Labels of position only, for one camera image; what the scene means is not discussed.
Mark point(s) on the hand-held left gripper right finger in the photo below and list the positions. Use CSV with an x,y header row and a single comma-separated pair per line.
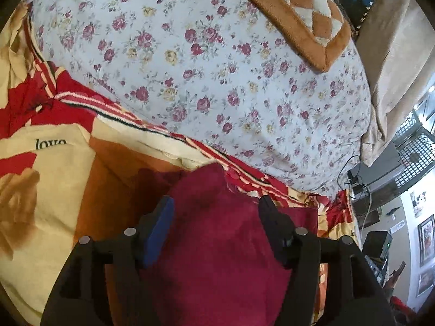
x,y
277,227

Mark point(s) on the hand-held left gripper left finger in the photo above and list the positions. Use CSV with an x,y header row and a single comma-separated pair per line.
x,y
158,234

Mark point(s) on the maroon fleece garment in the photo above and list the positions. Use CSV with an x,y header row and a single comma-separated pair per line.
x,y
221,261

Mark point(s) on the black power adapter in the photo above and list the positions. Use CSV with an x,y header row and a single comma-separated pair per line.
x,y
358,188

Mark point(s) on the black electronic box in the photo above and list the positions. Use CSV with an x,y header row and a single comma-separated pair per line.
x,y
375,244

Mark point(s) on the red yellow orange printed blanket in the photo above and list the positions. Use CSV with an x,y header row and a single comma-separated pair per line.
x,y
51,244

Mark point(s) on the black metal grille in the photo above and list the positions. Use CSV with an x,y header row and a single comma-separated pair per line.
x,y
414,163

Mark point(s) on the white floral quilt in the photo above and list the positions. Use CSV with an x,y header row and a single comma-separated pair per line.
x,y
204,74

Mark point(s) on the orange white checkered blanket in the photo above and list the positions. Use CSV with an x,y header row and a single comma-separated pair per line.
x,y
306,40

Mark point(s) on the beige curtain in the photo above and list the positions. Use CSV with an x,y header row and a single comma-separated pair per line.
x,y
384,57

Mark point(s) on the large framed wall picture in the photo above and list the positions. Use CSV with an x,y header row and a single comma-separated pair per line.
x,y
426,241

